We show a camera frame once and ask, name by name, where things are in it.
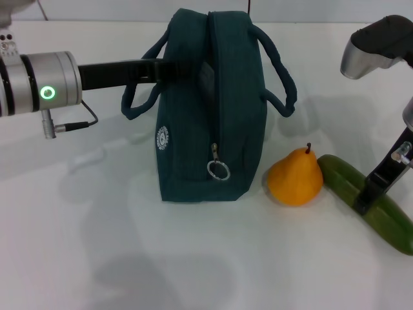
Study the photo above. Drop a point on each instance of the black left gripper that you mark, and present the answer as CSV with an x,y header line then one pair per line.
x,y
113,74

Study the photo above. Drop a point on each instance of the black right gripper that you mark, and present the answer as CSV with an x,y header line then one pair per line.
x,y
392,171

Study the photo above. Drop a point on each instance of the green cucumber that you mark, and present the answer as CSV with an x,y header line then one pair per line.
x,y
342,181

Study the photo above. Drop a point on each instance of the orange pear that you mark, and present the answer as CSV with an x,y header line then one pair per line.
x,y
293,181

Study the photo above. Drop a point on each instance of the dark teal insulated lunch bag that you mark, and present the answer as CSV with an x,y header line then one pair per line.
x,y
193,155

